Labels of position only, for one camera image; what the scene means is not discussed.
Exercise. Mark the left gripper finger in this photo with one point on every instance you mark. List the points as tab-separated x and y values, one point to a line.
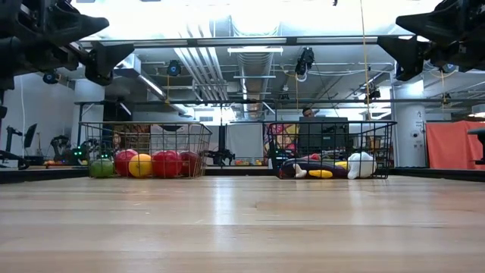
102	60
76	26

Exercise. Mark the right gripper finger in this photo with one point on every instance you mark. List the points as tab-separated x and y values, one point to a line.
435	24
411	55

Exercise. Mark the red toy tomato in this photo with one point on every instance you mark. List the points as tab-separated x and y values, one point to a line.
123	161

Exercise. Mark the orange toy citrus fruit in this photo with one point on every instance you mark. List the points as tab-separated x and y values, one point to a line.
140	166

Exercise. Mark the white toy garlic bulb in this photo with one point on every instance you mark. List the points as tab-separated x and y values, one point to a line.
362	165

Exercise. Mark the bright red toy apple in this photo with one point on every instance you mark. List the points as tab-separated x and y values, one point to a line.
166	164

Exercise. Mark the yellow oblong toy vegetable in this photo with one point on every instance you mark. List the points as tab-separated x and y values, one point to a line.
342	165

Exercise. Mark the dark red round toy fruit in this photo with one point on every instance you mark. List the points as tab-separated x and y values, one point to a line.
191	163

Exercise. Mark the purple toy eggplant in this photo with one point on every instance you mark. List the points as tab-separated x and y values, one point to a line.
326	167

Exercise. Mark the red toy chili pepper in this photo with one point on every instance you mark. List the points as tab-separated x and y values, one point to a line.
312	156

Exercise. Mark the yellow toy corn cob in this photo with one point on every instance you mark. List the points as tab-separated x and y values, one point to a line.
320	174

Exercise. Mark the white toy mushroom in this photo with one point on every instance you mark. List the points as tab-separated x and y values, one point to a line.
299	171

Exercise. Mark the black background robot arm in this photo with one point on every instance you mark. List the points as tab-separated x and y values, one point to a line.
60	146

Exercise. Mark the black monitor on arm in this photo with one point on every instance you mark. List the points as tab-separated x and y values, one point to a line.
30	134

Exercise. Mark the white round column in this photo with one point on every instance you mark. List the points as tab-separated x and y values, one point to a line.
409	129
89	113

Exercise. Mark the person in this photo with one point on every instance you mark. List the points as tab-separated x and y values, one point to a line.
307	112
116	141

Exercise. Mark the orange-red hanging cloth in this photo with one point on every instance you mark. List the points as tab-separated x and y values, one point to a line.
441	144

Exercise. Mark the black monitor back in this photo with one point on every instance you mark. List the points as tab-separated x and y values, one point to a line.
322	118

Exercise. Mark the black background stand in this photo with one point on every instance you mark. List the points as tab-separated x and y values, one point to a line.
222	136

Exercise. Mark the white ceiling light fixture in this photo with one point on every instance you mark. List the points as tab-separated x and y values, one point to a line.
254	49

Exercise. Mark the black hanging ceiling camera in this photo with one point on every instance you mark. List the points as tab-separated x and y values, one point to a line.
173	68
50	77
305	60
448	69

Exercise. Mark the black distant frame beam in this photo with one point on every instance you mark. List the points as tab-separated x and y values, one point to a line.
341	101

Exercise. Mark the grey overhead frame beam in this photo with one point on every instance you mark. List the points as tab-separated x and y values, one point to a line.
246	41

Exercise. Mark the silver ribbed ceiling duct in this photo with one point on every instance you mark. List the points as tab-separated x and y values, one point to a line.
248	62

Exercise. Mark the colourful wall poster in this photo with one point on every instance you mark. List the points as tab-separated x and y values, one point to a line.
284	136

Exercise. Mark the black table frame rails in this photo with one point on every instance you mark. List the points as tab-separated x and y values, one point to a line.
238	171

